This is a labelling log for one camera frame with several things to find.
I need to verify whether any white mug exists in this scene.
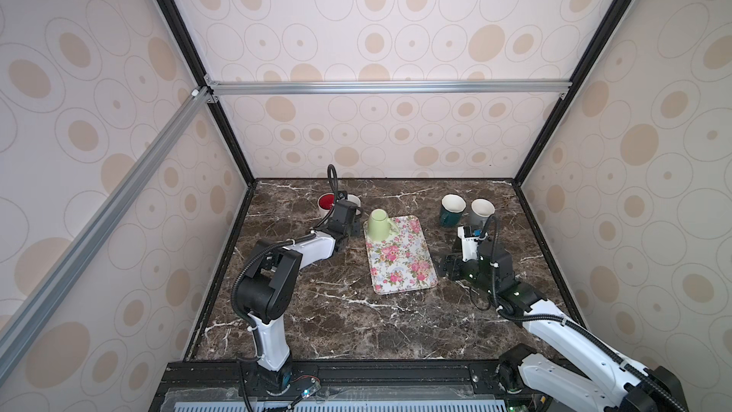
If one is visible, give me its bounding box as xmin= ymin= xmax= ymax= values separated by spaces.
xmin=318 ymin=193 xmax=335 ymax=217

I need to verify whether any left black frame post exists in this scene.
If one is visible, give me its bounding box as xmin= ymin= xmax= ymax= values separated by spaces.
xmin=156 ymin=0 xmax=255 ymax=185

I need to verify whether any dark teal mug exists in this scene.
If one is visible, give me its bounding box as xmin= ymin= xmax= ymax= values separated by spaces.
xmin=438 ymin=194 xmax=467 ymax=228

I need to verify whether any light green mug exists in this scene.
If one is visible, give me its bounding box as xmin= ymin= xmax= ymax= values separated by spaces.
xmin=367 ymin=209 xmax=398 ymax=242

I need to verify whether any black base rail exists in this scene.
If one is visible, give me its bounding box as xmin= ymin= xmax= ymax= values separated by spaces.
xmin=150 ymin=360 xmax=566 ymax=411

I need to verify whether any horizontal aluminium rail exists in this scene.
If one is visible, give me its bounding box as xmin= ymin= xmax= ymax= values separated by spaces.
xmin=210 ymin=79 xmax=572 ymax=97

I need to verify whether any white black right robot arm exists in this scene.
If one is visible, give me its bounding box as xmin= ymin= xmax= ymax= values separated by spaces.
xmin=437 ymin=235 xmax=688 ymax=411

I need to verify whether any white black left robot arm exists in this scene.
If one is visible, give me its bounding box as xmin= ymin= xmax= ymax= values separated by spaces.
xmin=231 ymin=200 xmax=362 ymax=375

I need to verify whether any slanted left aluminium rail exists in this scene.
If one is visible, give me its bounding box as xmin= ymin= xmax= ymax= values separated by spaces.
xmin=1 ymin=86 xmax=213 ymax=383

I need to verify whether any grey mug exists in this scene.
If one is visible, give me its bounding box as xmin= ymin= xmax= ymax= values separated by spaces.
xmin=468 ymin=198 xmax=496 ymax=229

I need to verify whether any black frame post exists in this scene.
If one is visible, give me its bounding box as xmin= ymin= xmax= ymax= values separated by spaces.
xmin=156 ymin=0 xmax=255 ymax=185
xmin=513 ymin=0 xmax=634 ymax=188

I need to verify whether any right black frame post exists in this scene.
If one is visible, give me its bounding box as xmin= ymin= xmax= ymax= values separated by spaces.
xmin=513 ymin=0 xmax=634 ymax=188

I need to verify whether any pink mug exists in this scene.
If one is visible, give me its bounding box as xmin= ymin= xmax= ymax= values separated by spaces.
xmin=347 ymin=194 xmax=362 ymax=216

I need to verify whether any floral rectangular tray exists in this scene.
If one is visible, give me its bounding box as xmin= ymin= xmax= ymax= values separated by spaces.
xmin=363 ymin=215 xmax=438 ymax=296

